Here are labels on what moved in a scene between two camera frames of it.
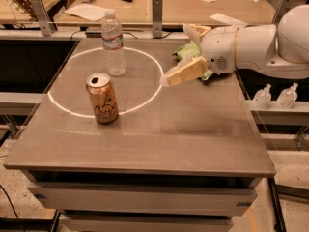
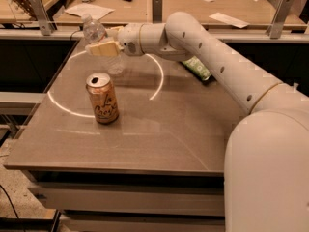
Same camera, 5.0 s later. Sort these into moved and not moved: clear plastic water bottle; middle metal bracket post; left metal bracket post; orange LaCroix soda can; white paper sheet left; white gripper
Moved: clear plastic water bottle; white gripper
Not moved: middle metal bracket post; orange LaCroix soda can; left metal bracket post; white paper sheet left
